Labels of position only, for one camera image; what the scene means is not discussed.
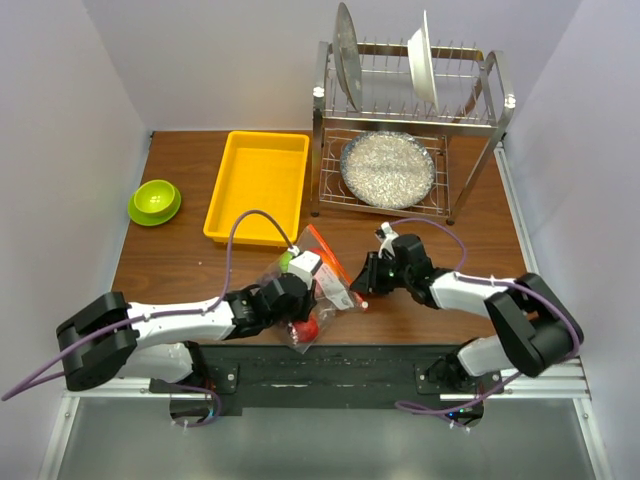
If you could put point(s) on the grey metal plate upright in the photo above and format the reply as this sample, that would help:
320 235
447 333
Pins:
347 57

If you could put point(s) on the aluminium frame rail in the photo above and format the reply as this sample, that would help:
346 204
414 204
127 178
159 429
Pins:
329 414

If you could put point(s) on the orange red fake mango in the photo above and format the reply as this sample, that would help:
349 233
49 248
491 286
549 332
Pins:
323 255

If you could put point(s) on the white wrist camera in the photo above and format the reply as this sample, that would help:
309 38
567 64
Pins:
305 264
386 235

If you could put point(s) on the steel dish rack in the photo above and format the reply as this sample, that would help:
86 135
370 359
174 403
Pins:
477 103

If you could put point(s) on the white plate upright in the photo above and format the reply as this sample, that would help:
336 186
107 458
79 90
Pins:
421 64

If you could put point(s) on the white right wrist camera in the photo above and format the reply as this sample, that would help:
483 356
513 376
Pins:
386 235

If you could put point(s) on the yellow plastic tray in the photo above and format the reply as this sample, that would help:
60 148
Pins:
263 171

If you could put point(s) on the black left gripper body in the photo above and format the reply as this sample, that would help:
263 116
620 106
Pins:
299 310

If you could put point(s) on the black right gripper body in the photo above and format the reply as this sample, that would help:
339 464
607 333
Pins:
384 274

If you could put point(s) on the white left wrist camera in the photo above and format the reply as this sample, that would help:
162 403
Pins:
305 264

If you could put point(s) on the green plastic bowl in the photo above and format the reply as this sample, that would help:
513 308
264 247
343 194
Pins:
154 203

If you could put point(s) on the speckled blue rim plate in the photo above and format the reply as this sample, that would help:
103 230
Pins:
387 170

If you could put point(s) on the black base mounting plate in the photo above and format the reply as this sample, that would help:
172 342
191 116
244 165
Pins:
332 377

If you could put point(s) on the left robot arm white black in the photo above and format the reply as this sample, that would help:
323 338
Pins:
97 341

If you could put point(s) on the red fake apple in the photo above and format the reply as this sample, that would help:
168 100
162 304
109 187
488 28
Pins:
305 331

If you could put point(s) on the green fake fruit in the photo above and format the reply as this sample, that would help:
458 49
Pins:
285 259

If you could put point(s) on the clear zip top bag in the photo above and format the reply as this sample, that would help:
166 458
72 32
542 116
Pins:
332 292

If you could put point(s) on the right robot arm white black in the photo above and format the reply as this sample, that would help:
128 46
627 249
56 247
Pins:
533 329

